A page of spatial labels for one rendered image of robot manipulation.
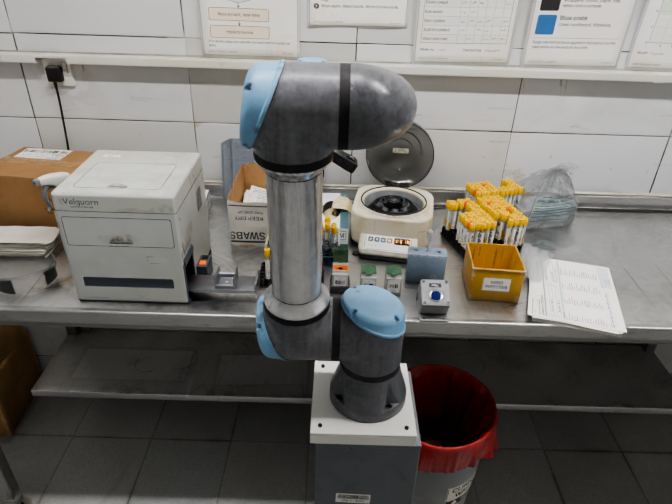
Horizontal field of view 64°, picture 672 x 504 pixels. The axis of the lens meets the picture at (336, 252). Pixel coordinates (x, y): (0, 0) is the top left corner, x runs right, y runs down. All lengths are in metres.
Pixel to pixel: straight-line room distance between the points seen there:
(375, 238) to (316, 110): 0.90
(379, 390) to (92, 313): 0.76
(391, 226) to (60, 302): 0.89
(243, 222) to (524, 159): 0.96
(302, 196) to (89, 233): 0.71
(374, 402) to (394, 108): 0.55
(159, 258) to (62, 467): 1.16
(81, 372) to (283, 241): 1.51
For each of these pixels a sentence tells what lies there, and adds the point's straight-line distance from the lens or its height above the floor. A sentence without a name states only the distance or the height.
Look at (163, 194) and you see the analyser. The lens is 1.28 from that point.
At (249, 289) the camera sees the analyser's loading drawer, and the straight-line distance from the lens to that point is 1.37.
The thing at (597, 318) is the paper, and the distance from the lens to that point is 1.49.
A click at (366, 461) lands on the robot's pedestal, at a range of 1.11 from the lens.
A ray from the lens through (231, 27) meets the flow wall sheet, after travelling 1.77.
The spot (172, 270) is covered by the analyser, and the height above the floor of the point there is 0.98.
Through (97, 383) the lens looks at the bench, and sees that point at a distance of 2.18.
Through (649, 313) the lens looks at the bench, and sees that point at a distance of 1.60.
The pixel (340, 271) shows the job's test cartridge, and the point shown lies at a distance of 1.37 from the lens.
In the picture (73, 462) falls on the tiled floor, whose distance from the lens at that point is 2.32.
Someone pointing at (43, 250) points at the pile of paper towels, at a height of 0.90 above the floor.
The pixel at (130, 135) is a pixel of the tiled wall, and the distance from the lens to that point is 1.96.
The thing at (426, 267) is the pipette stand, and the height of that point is 0.94.
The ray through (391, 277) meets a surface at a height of 0.93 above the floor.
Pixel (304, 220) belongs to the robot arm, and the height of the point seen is 1.32.
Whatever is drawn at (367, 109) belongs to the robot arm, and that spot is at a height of 1.50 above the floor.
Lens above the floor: 1.70
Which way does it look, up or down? 31 degrees down
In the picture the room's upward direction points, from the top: 2 degrees clockwise
